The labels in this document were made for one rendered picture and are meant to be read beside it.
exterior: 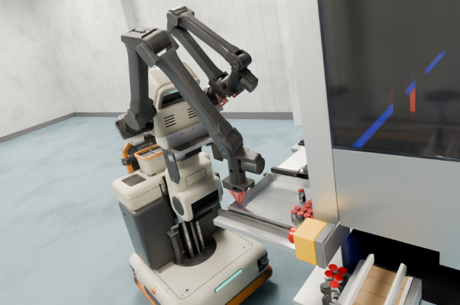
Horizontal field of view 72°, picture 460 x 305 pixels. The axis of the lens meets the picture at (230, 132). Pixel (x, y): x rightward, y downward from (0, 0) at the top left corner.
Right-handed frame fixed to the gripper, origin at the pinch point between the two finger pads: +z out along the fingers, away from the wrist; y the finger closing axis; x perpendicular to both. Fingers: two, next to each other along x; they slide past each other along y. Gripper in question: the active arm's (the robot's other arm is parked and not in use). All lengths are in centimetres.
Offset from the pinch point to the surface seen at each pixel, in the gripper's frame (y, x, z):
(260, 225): 14.3, -7.7, -1.5
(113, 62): -571, 278, 33
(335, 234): 41.2, -15.0, -16.2
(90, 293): -120, -26, 104
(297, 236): 35.0, -20.8, -16.9
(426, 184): 56, -11, -33
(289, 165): 0.0, 34.2, 2.0
